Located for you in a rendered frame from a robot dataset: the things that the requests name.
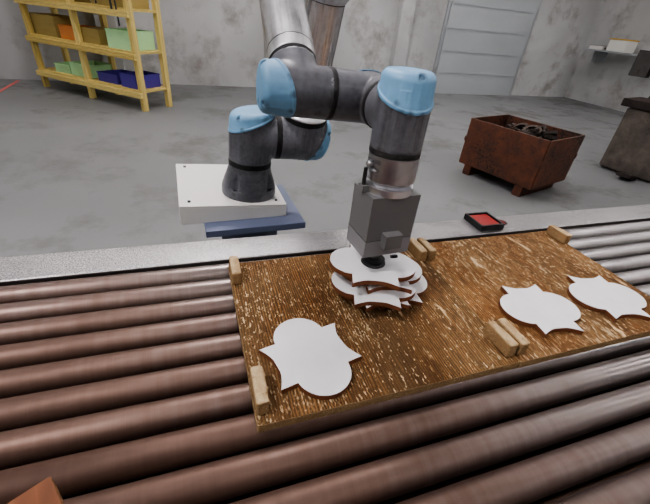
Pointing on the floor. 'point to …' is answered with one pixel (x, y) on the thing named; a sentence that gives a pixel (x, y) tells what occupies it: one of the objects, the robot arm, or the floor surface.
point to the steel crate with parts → (519, 151)
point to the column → (258, 223)
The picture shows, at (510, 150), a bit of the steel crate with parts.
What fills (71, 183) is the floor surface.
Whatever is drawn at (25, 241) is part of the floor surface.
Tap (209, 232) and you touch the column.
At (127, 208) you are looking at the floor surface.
